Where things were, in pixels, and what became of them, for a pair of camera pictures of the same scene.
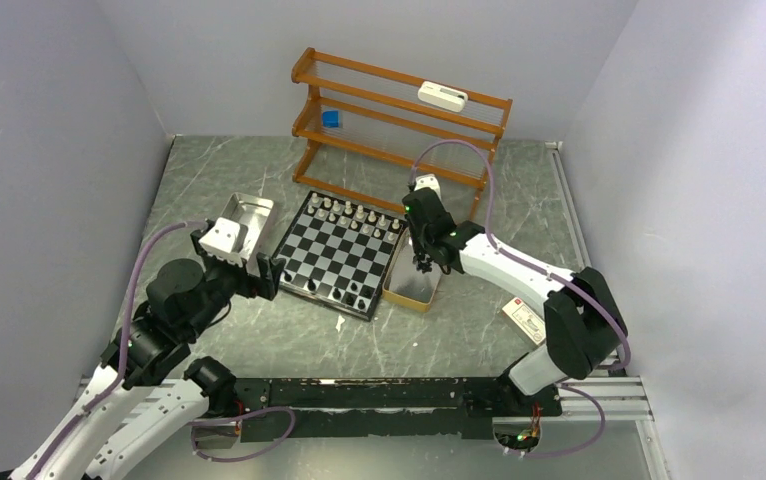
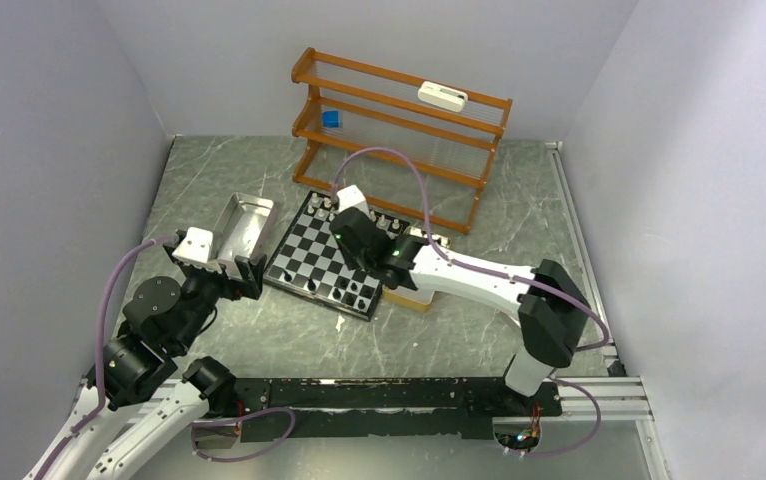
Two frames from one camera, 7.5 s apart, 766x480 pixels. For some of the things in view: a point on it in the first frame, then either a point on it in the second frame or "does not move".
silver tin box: [256, 214] does not move
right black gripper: [415, 241] -> [349, 258]
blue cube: [331, 119] does not move
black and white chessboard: [340, 254] does not move
